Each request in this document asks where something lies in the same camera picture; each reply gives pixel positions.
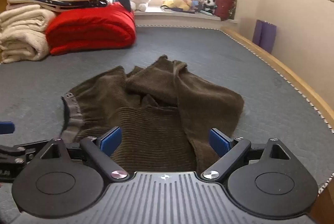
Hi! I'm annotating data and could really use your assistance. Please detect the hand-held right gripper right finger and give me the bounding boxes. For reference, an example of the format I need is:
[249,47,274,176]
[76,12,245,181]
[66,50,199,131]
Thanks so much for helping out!
[201,128,290,184]

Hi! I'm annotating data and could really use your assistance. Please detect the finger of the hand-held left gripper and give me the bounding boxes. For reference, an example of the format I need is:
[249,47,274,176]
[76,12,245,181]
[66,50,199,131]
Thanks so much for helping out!
[0,122,15,134]
[0,139,53,166]

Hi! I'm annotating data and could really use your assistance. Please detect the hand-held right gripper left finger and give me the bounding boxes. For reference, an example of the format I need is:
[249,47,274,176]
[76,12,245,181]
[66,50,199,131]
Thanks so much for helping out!
[40,127,130,183]

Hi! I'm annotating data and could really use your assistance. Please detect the brown corduroy pants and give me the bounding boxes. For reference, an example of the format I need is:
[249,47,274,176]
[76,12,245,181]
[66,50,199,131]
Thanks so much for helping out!
[61,55,245,175]

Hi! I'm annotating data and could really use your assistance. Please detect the cream folded blanket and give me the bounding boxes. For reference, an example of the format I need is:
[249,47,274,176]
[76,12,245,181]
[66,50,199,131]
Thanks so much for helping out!
[0,4,56,63]

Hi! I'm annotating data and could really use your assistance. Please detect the red folded quilt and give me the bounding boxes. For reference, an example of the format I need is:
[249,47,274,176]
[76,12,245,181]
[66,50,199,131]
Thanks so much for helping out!
[46,2,137,55]

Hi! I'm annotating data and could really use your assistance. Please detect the purple rolled mat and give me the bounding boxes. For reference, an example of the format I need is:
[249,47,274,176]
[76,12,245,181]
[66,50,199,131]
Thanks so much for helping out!
[252,20,277,54]

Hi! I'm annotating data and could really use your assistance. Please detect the star patterned folded blanket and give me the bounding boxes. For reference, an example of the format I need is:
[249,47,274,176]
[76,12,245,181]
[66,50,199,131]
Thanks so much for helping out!
[6,0,113,13]

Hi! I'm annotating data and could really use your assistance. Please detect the panda plush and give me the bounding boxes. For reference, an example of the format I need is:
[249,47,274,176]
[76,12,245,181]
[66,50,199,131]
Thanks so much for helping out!
[202,0,218,14]

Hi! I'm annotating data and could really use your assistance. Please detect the red cushion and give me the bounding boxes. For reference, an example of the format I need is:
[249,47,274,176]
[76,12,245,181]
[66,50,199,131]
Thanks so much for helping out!
[214,0,238,21]

